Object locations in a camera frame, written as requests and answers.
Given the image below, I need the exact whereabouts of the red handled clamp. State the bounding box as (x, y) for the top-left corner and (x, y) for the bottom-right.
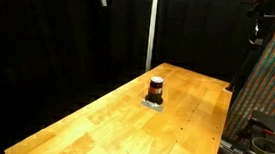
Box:
(260, 127), (275, 137)

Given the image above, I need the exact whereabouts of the colourful patterned board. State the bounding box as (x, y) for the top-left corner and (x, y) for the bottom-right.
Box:
(222, 0), (275, 144)

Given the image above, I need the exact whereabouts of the grey duct tape patch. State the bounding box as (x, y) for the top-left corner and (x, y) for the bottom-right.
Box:
(140, 98), (165, 113)

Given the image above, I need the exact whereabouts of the roll of masking tape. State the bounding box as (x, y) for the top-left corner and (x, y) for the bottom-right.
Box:
(249, 135), (275, 154)

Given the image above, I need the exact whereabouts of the aluminium frame rail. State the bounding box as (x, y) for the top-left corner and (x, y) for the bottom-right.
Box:
(216, 136), (251, 154)

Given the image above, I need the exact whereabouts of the black ring around bottle foot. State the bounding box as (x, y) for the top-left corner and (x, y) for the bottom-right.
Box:
(144, 93), (165, 106)

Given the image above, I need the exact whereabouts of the black metal plate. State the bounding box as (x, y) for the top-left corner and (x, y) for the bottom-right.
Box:
(246, 109), (275, 142)

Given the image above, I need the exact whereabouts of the dark brown cup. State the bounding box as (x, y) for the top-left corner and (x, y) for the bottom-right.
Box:
(148, 75), (166, 99)

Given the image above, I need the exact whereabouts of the silver metal pole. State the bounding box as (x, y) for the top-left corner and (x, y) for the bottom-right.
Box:
(144, 0), (159, 73)

